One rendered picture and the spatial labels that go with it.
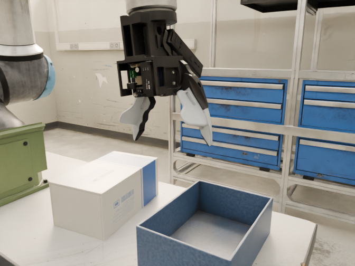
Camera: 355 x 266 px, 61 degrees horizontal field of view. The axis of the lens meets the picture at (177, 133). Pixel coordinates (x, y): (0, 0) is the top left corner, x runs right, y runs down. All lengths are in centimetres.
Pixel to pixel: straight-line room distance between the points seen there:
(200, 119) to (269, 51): 234
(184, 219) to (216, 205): 7
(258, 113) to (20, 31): 143
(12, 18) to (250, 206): 68
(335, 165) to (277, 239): 135
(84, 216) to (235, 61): 244
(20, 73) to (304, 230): 73
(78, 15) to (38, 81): 325
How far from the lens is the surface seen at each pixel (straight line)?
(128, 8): 46
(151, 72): 42
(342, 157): 188
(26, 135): 75
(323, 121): 185
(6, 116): 76
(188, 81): 45
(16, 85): 84
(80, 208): 57
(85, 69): 403
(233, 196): 59
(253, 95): 191
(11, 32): 85
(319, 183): 193
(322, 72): 180
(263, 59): 277
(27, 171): 77
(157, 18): 44
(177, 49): 48
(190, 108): 44
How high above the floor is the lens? 101
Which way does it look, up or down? 15 degrees down
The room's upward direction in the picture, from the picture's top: straight up
